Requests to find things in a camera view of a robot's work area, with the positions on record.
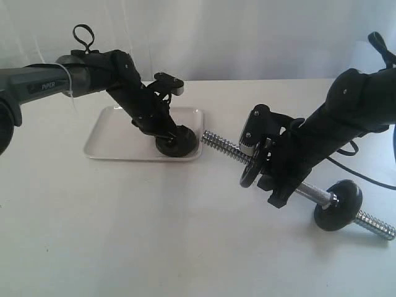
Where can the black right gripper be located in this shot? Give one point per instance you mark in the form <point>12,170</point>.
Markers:
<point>300,149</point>

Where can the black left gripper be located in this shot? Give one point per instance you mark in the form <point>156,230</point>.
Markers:
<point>149,109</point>

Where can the black weight plate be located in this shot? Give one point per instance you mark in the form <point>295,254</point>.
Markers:
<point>179,149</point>

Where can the black plate with collar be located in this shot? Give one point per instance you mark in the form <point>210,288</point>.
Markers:
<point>256,165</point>

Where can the black plate without collar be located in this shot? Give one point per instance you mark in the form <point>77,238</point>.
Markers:
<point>340,214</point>

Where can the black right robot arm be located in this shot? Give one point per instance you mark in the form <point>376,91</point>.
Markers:
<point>356,104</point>

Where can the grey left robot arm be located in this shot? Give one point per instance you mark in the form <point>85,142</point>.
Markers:
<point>79,74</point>

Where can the white rectangular tray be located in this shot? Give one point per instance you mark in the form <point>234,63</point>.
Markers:
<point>113,137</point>

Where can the white backdrop curtain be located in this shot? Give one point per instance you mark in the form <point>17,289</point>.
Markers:
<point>205,40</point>

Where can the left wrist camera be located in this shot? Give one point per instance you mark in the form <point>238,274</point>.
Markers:
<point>167,84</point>

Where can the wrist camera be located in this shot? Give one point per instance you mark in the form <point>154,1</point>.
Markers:
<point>167,84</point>
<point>261,124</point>

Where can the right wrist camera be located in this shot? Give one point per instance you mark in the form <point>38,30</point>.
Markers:
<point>261,124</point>

